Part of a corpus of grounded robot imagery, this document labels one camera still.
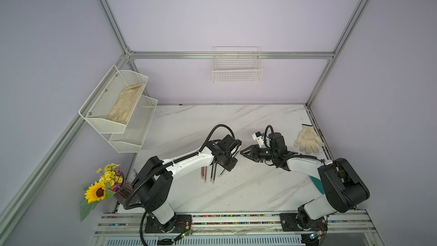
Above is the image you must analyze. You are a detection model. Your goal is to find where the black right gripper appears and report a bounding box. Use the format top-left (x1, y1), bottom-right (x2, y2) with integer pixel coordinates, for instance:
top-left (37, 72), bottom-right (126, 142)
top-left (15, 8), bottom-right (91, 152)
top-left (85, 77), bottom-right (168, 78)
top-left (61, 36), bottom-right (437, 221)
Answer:
top-left (241, 145), bottom-right (277, 162)

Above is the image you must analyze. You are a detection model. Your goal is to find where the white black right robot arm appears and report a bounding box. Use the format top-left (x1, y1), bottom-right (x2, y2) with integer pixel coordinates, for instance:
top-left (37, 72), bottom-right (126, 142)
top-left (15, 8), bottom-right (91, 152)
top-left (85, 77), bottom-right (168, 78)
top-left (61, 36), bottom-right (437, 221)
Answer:
top-left (240, 132), bottom-right (370, 231)

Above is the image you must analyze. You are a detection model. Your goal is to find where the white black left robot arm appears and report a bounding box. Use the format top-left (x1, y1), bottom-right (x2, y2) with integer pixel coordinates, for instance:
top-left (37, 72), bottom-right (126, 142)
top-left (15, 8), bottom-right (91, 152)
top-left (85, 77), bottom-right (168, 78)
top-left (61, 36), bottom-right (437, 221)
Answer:
top-left (124, 134), bottom-right (241, 233)

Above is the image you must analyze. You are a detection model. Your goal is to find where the cream knitted work glove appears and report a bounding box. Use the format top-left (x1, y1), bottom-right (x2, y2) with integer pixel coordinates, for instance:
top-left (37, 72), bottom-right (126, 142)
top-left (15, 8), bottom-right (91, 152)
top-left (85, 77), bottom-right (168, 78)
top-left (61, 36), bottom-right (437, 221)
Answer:
top-left (294, 124), bottom-right (325, 154)

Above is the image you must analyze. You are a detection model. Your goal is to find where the green rubber work glove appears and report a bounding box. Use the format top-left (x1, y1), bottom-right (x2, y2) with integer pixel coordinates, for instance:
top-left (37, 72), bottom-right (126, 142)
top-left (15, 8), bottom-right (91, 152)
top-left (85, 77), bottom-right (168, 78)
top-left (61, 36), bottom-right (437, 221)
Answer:
top-left (310, 176), bottom-right (325, 194)

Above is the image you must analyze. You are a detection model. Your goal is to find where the cream glove in shelf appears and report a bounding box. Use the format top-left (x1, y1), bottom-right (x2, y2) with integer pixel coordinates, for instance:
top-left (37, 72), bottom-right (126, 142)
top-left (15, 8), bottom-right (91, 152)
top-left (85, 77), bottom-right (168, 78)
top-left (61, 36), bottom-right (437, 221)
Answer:
top-left (107, 83), bottom-right (146, 125)

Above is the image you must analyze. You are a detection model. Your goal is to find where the dark glass vase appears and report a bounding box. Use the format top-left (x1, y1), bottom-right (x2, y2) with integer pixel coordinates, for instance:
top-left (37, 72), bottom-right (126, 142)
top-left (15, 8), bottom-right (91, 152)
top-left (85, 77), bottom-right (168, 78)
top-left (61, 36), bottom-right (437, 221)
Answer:
top-left (114, 181), bottom-right (133, 206)

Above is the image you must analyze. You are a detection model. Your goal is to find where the artificial sunflower bouquet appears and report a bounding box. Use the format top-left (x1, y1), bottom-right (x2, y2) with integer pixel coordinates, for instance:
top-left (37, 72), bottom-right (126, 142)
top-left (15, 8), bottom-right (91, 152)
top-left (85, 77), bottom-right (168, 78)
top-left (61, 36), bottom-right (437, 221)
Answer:
top-left (79, 164), bottom-right (125, 222)

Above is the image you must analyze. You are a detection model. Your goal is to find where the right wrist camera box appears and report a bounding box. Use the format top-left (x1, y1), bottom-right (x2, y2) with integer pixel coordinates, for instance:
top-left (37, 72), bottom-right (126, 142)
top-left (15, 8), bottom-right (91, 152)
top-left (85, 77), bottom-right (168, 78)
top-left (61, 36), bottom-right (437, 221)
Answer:
top-left (252, 132), bottom-right (265, 148)

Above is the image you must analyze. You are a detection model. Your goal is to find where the white wire wall basket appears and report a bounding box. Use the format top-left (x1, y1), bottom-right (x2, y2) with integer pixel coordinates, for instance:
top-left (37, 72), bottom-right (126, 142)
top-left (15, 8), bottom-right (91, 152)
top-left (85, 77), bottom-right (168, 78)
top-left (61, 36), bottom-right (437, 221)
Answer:
top-left (212, 46), bottom-right (264, 83)

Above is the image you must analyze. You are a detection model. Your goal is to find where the white mesh wall shelf lower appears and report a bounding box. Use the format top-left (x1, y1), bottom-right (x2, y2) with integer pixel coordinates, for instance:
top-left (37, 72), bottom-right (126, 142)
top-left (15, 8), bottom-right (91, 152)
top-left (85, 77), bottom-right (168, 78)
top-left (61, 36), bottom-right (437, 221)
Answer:
top-left (109, 95), bottom-right (158, 153)

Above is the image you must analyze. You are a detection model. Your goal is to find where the white mesh wall shelf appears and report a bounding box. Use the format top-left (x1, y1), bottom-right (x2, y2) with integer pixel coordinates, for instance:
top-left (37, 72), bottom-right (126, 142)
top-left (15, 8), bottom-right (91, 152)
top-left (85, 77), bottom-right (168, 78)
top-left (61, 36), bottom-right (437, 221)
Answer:
top-left (79, 66), bottom-right (149, 134)
top-left (109, 95), bottom-right (158, 153)

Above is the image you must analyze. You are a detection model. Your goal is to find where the black corrugated cable conduit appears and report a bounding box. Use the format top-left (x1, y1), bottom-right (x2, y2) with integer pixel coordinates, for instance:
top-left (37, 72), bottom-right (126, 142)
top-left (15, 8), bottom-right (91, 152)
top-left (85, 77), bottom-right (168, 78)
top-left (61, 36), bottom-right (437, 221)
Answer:
top-left (123, 123), bottom-right (236, 246)

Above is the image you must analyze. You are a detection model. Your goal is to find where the white mesh wall shelf upper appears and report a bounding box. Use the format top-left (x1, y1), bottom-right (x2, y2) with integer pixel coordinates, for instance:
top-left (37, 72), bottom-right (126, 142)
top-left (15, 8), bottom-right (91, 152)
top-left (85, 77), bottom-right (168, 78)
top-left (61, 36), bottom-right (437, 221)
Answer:
top-left (79, 66), bottom-right (149, 134)

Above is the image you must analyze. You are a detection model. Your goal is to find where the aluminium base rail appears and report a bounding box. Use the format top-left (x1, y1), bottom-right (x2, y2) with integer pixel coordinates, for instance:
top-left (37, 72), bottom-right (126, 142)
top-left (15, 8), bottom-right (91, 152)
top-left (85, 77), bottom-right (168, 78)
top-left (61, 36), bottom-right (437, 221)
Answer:
top-left (91, 210), bottom-right (383, 246)

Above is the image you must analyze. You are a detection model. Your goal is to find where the aluminium frame profile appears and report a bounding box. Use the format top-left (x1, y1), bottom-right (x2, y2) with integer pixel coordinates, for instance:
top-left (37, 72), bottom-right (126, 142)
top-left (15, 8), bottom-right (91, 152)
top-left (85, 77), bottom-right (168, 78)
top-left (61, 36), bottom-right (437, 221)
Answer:
top-left (1, 0), bottom-right (370, 237)

